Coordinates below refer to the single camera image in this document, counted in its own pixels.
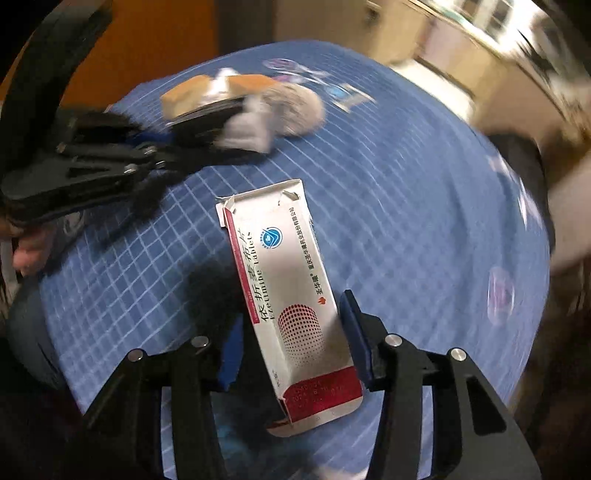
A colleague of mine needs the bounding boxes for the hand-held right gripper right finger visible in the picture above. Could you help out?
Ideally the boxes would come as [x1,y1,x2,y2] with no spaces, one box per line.
[338,289,542,480]

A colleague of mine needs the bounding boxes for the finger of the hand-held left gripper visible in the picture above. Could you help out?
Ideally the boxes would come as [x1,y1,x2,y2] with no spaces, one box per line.
[56,105,243,157]
[0,147,225,220]

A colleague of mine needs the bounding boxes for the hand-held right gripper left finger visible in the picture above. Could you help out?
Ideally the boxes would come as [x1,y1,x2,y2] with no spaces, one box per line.
[81,318,246,480]

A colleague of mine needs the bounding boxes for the white and red medicine box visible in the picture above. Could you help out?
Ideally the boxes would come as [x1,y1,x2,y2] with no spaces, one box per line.
[215,179,365,439]

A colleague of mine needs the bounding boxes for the grey tissue ball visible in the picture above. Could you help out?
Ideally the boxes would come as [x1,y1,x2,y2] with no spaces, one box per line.
[261,85,327,138]

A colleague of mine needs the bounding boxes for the person's left hand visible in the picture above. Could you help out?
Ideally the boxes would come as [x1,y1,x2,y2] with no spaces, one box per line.
[10,225,58,274]

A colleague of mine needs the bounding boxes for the orange cabinet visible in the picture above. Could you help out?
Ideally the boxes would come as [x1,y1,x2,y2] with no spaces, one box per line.
[0,0,219,116]

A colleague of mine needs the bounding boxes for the person's leg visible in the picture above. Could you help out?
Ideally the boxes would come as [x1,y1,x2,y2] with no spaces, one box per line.
[6,277,77,400]

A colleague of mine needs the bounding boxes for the beige kitchen base cabinets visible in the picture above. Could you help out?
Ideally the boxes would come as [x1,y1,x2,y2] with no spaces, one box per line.
[406,0,591,121]

